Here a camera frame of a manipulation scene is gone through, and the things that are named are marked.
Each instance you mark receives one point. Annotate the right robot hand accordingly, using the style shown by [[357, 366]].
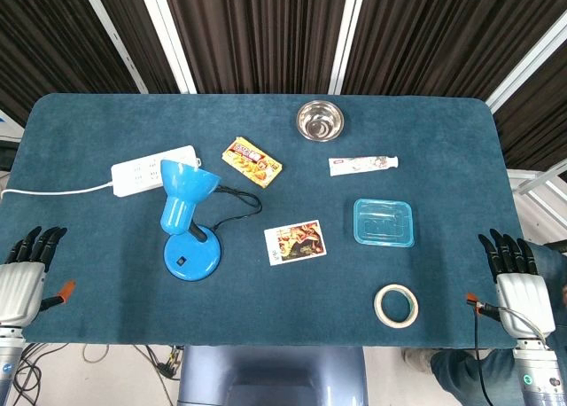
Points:
[[522, 295]]

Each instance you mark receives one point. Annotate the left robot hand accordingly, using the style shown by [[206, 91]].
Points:
[[20, 286]]

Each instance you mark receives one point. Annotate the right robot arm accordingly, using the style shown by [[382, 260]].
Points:
[[538, 372]]

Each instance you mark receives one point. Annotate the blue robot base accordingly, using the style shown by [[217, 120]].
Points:
[[272, 376]]

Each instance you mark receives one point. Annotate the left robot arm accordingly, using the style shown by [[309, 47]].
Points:
[[10, 361]]

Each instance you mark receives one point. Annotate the blue desk lamp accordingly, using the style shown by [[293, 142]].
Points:
[[188, 220]]

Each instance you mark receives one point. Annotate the masking tape roll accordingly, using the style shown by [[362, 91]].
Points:
[[380, 310]]

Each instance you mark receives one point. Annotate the clear blue plastic container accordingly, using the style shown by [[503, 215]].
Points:
[[383, 222]]

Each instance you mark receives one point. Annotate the white power strip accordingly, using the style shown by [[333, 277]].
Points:
[[153, 170]]

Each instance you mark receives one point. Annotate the white toothpaste tube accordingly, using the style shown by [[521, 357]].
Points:
[[361, 166]]

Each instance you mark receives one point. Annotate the white food picture packet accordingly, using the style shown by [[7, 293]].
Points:
[[296, 243]]

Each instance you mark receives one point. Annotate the blue table cloth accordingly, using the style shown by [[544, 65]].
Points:
[[274, 291]]

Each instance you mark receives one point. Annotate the yellow red snack box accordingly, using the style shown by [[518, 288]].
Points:
[[251, 162]]

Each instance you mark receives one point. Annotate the steel bowl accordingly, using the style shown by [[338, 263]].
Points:
[[320, 120]]

